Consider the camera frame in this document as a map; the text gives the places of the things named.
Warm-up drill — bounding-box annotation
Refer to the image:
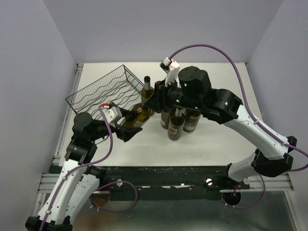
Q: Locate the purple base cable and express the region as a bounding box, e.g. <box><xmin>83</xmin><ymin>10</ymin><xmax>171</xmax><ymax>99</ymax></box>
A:
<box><xmin>90</xmin><ymin>180</ymin><xmax>139</xmax><ymax>213</ymax></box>
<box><xmin>220</xmin><ymin>173</ymin><xmax>267</xmax><ymax>209</ymax></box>

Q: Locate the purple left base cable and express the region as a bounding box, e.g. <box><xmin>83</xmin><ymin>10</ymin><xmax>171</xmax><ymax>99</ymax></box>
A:
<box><xmin>90</xmin><ymin>180</ymin><xmax>139</xmax><ymax>213</ymax></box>

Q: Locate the green bottle white label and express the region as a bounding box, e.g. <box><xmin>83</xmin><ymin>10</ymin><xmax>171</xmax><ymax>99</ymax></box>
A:
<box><xmin>120</xmin><ymin>103</ymin><xmax>151</xmax><ymax>128</ymax></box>

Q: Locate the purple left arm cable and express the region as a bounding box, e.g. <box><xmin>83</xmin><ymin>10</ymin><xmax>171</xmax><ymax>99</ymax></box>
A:
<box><xmin>38</xmin><ymin>105</ymin><xmax>114</xmax><ymax>231</ymax></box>

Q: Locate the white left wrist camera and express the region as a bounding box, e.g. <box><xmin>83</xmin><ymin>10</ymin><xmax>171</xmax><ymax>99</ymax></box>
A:
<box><xmin>99</xmin><ymin>103</ymin><xmax>123</xmax><ymax>124</ymax></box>

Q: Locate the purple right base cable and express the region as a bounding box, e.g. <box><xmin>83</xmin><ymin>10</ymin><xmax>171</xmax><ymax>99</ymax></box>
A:
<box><xmin>220</xmin><ymin>173</ymin><xmax>267</xmax><ymax>209</ymax></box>

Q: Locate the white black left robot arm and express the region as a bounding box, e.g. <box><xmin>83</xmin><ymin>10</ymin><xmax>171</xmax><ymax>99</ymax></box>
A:
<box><xmin>25</xmin><ymin>103</ymin><xmax>142</xmax><ymax>231</ymax></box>

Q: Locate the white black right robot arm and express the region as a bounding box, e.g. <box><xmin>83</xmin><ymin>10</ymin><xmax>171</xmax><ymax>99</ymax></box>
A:
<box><xmin>145</xmin><ymin>66</ymin><xmax>296</xmax><ymax>189</ymax></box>

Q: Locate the green bottle brown label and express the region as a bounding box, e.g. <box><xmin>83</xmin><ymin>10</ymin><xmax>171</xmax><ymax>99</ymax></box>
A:
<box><xmin>167</xmin><ymin>107</ymin><xmax>185</xmax><ymax>141</ymax></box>

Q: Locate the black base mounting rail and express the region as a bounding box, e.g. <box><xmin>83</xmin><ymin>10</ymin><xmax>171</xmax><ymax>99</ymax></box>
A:
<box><xmin>100</xmin><ymin>166</ymin><xmax>250</xmax><ymax>201</ymax></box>

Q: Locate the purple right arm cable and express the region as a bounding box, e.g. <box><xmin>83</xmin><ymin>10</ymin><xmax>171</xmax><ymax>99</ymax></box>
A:
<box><xmin>168</xmin><ymin>43</ymin><xmax>308</xmax><ymax>172</ymax></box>

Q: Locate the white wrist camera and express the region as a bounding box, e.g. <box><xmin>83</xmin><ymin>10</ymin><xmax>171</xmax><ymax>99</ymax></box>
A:
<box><xmin>99</xmin><ymin>103</ymin><xmax>123</xmax><ymax>124</ymax></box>
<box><xmin>160</xmin><ymin>57</ymin><xmax>180</xmax><ymax>87</ymax></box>

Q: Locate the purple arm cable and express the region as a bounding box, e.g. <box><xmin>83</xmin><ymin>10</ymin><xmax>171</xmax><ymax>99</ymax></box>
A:
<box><xmin>38</xmin><ymin>105</ymin><xmax>114</xmax><ymax>231</ymax></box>
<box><xmin>168</xmin><ymin>43</ymin><xmax>308</xmax><ymax>172</ymax></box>

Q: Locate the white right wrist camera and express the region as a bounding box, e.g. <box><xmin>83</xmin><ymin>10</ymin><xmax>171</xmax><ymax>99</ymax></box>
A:
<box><xmin>160</xmin><ymin>57</ymin><xmax>180</xmax><ymax>87</ymax></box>

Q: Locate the black wire wine rack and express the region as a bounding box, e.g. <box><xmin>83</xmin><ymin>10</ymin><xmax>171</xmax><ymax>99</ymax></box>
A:
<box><xmin>65</xmin><ymin>65</ymin><xmax>143</xmax><ymax>119</ymax></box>

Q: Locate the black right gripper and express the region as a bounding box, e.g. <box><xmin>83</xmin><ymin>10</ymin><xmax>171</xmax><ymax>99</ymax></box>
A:
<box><xmin>143</xmin><ymin>77</ymin><xmax>203</xmax><ymax>114</ymax></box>

